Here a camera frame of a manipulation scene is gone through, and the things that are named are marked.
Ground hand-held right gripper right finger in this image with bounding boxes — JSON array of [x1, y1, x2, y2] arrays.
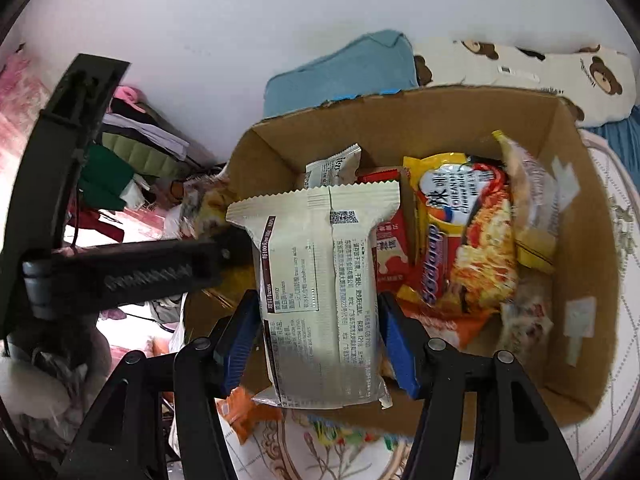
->
[[377, 292, 583, 480]]

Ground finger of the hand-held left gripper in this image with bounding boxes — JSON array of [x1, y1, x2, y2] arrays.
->
[[30, 232, 253, 318]]

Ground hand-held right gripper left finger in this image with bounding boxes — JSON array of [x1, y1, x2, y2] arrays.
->
[[55, 287, 263, 480]]

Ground orange panda snack packet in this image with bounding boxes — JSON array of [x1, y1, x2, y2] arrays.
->
[[395, 282, 553, 356]]

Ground yellow panda snack packet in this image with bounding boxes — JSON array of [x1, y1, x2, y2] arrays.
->
[[180, 175, 261, 306]]

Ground cream and brown snack packet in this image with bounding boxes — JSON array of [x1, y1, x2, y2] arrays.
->
[[226, 180, 403, 411]]

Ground red snack packet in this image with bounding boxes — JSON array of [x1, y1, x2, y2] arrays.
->
[[356, 167, 418, 293]]

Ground yellow instant noodle packet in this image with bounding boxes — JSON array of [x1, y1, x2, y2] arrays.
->
[[402, 152, 521, 316]]

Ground clear yellow noodle packet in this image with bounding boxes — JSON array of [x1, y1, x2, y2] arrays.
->
[[492, 130, 561, 273]]

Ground green and grey snack packet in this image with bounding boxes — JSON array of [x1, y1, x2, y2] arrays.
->
[[305, 142, 362, 191]]

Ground cardboard box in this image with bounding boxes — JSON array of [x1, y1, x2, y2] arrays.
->
[[182, 85, 623, 443]]

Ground dark green jacket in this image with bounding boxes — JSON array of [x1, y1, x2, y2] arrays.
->
[[77, 145, 136, 211]]

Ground dark red garment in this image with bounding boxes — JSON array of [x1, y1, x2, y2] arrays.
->
[[65, 207, 126, 243]]

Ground olive puffer vest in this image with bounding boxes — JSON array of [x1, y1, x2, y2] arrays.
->
[[100, 132, 191, 178]]

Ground pink plush hat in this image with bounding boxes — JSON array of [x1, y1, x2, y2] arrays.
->
[[112, 86, 146, 111]]

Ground blue folded blanket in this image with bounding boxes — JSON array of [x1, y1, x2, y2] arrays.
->
[[263, 30, 418, 118]]

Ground bear print pillow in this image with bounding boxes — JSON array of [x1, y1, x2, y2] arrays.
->
[[412, 39, 638, 128]]

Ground blue bedsheet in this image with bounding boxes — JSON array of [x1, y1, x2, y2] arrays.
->
[[597, 105, 640, 161]]

